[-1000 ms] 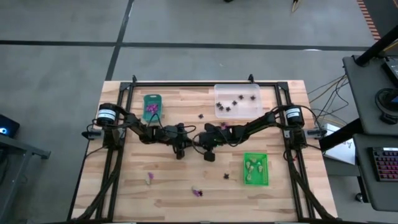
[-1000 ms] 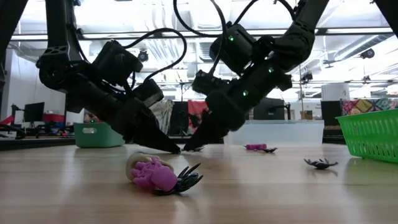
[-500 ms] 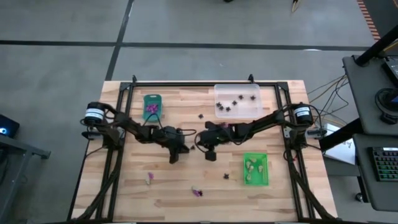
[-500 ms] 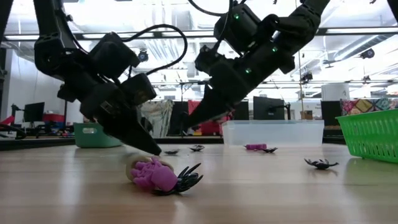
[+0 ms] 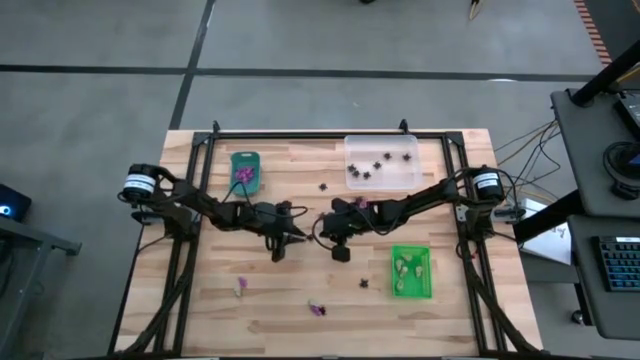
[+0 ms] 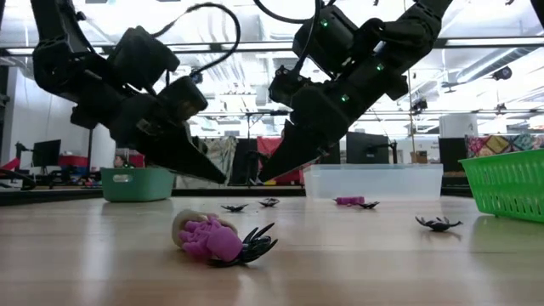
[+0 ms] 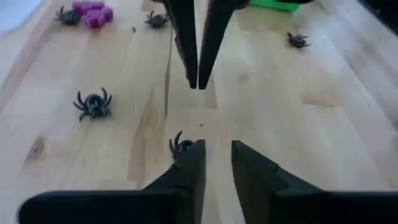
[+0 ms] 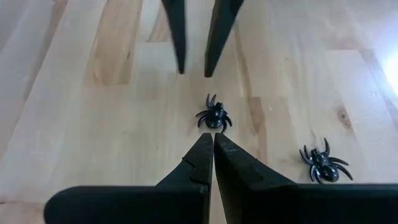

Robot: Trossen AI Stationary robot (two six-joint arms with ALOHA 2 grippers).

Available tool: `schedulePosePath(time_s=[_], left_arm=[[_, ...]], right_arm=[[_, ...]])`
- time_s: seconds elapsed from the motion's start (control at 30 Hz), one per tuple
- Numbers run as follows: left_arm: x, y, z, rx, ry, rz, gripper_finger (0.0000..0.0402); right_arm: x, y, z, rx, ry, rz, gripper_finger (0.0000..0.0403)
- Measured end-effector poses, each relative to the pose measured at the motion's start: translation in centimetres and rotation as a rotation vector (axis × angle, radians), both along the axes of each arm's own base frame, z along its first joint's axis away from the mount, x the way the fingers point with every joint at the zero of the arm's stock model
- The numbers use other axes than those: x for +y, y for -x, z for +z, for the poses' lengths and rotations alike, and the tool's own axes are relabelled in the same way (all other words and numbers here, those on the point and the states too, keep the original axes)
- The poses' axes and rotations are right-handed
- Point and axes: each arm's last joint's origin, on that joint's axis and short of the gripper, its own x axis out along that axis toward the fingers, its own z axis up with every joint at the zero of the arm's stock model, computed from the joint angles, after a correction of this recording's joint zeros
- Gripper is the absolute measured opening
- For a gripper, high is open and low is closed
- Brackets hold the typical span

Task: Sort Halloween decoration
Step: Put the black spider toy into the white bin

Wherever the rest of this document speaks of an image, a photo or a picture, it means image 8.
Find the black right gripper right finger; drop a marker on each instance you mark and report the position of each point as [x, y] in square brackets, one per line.
[239, 174]

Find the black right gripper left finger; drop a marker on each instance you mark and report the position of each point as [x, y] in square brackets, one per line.
[196, 168]

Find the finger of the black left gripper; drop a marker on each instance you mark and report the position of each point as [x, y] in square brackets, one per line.
[220, 31]
[178, 31]

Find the black plastic spider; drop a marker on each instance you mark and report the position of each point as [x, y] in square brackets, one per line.
[215, 116]
[325, 166]

